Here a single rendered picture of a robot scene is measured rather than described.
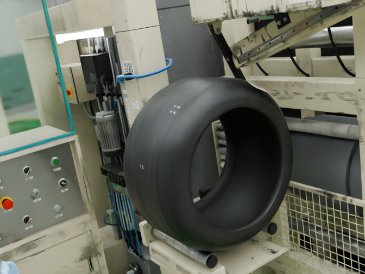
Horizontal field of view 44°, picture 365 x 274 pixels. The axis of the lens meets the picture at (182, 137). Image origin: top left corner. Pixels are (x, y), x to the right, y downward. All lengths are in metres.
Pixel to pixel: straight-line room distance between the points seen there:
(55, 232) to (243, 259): 0.80
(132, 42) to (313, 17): 0.62
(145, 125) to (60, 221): 0.78
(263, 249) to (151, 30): 0.91
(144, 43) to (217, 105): 0.44
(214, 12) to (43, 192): 1.01
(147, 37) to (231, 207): 0.72
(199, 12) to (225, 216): 0.77
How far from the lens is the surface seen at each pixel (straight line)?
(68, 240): 2.02
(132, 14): 1.65
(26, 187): 1.95
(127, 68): 1.71
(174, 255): 1.66
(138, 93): 1.68
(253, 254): 1.71
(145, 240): 1.76
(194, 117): 1.31
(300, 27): 1.56
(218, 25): 1.77
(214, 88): 1.38
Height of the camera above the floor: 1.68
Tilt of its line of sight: 15 degrees down
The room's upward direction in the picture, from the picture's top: 9 degrees counter-clockwise
